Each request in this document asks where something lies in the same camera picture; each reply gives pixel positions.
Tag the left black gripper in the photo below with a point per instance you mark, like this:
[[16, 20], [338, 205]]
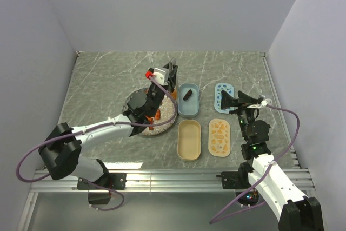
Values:
[[171, 79]]

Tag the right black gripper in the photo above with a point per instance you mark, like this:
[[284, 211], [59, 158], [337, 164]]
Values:
[[227, 101]]

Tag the orange fried cutlet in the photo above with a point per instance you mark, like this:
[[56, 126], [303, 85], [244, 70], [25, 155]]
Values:
[[175, 95]]

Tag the black sea cucumber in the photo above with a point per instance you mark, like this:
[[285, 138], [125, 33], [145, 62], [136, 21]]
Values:
[[188, 94]]

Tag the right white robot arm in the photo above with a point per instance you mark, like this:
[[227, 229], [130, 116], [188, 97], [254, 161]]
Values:
[[260, 175]]

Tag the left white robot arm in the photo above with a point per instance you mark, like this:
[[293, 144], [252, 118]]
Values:
[[62, 155]]

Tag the blue lunch box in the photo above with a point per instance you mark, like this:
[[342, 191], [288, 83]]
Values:
[[189, 108]]

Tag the beige lunch box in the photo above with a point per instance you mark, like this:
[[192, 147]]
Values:
[[189, 140]]

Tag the beige patterned lid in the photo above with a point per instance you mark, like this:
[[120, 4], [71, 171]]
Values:
[[219, 138]]

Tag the speckled round plate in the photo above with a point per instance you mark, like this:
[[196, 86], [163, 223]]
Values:
[[167, 109]]

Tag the spotted orange food piece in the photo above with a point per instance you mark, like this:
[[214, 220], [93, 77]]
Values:
[[157, 115]]

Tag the orange drumstick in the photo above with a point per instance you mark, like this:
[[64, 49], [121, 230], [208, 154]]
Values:
[[150, 123]]

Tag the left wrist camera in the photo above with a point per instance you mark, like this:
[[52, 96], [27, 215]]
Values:
[[158, 74]]

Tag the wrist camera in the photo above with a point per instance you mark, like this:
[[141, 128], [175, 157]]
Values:
[[158, 74], [265, 101]]

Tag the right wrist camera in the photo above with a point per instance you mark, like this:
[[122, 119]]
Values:
[[265, 101]]

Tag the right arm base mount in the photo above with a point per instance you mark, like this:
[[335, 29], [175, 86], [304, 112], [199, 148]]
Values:
[[239, 180]]

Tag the aluminium frame rail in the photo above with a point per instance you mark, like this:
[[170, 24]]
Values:
[[147, 181]]

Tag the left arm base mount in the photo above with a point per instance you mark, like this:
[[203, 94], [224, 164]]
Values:
[[100, 191]]

